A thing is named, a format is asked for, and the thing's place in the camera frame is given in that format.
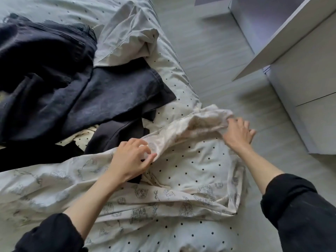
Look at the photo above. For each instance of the white polka dot pants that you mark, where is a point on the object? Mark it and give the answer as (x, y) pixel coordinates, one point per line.
(126, 34)

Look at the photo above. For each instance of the light grey wardrobe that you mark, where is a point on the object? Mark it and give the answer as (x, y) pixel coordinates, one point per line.
(309, 65)

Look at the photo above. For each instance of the cream polka dot pants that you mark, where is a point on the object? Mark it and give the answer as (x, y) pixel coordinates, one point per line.
(81, 138)

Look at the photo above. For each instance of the dark navy jeans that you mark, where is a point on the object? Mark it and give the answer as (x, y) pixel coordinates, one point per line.
(115, 91)

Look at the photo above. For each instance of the person's right hand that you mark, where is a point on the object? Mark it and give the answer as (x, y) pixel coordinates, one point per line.
(239, 133)

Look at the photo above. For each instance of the white dotted bed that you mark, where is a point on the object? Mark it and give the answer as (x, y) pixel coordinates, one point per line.
(178, 76)

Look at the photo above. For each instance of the person's left forearm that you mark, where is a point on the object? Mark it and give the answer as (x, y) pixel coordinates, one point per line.
(89, 202)

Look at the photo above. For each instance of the cream printed pyjama trousers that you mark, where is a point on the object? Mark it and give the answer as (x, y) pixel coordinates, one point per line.
(183, 126)

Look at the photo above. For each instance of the person's left hand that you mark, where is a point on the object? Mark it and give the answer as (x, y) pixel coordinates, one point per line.
(128, 160)

